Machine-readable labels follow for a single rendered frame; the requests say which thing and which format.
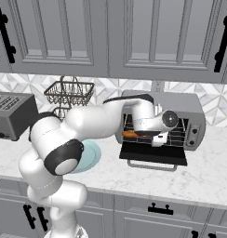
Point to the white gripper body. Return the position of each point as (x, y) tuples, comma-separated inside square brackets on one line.
[(158, 141)]

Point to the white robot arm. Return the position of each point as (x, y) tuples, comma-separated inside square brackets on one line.
[(87, 119)]

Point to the black toaster oven door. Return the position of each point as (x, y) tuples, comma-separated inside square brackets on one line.
[(152, 153)]

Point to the orange baguette bread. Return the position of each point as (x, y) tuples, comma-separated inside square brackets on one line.
[(129, 134)]

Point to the black toaster oven knob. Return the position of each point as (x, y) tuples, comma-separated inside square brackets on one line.
[(194, 130), (192, 142)]

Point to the silver toaster oven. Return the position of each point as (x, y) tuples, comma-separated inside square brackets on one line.
[(180, 102)]

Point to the grey base cupboard door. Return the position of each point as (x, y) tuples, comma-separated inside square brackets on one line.
[(96, 221), (149, 229), (10, 217), (224, 229)]

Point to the silver slot toaster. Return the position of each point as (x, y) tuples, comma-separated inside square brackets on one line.
[(13, 114)]

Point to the light blue plate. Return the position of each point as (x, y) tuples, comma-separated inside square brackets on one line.
[(92, 155)]

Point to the grey drawer front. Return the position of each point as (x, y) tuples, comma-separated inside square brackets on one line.
[(134, 206), (10, 187)]

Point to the grey wall socket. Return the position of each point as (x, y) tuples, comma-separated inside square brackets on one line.
[(157, 85)]

